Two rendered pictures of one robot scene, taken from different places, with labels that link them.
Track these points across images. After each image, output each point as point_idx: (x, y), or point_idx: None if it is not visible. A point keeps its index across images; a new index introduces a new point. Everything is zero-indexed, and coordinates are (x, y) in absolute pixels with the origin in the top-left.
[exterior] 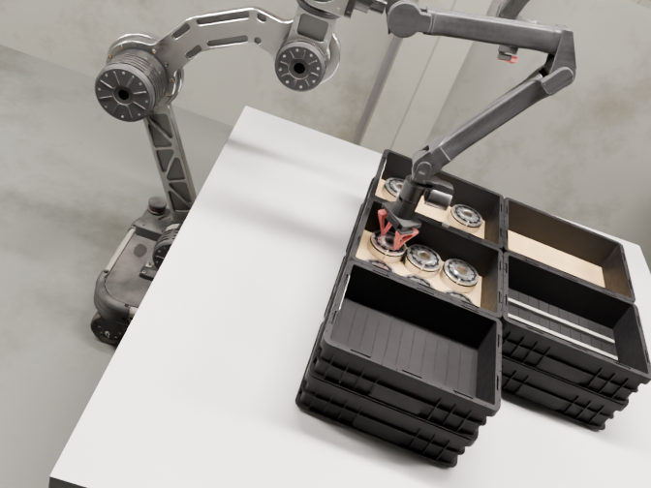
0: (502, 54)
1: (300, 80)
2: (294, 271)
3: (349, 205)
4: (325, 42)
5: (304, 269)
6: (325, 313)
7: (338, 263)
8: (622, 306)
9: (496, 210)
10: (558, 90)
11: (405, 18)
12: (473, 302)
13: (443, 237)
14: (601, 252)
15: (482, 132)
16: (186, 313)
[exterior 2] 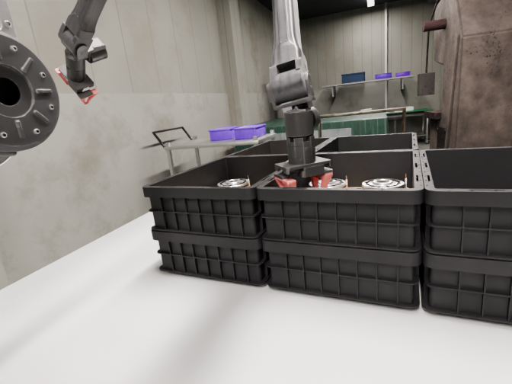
0: (81, 93)
1: (28, 117)
2: (318, 341)
3: (156, 283)
4: (6, 24)
5: (308, 330)
6: (405, 305)
7: (280, 296)
8: (337, 142)
9: (240, 163)
10: None
11: None
12: (372, 179)
13: (296, 174)
14: (267, 153)
15: (298, 20)
16: None
